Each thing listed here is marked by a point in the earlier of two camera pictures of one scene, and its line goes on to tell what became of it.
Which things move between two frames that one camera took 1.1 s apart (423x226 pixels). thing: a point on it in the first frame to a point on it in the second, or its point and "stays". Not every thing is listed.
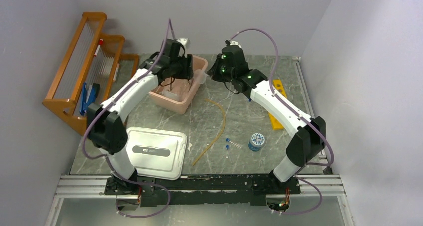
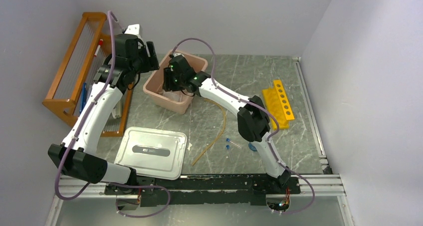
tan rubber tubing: x=224 y=122 stays
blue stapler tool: x=89 y=94 stays
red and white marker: x=101 y=43 stays
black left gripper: x=187 y=73 to x=151 y=62
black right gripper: x=213 y=72 to x=167 y=85
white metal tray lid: x=156 y=153 stays
